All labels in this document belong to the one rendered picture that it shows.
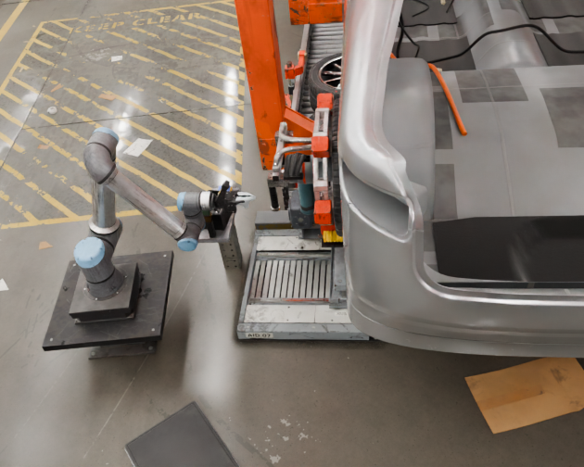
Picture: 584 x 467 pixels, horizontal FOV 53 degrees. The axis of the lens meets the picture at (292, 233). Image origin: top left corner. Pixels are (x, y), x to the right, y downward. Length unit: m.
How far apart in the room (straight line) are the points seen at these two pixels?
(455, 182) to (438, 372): 1.01
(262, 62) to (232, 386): 1.65
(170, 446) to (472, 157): 1.77
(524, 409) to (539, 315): 1.19
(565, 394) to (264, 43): 2.22
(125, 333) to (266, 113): 1.36
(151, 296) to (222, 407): 0.68
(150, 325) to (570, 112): 2.23
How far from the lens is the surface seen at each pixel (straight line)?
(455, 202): 2.58
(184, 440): 2.64
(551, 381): 3.19
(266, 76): 3.12
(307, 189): 3.06
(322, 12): 5.06
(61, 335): 3.24
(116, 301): 3.13
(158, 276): 3.30
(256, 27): 3.01
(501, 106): 2.97
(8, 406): 3.51
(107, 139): 2.74
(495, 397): 3.07
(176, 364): 3.28
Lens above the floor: 2.60
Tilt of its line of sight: 43 degrees down
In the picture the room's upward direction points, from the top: 8 degrees counter-clockwise
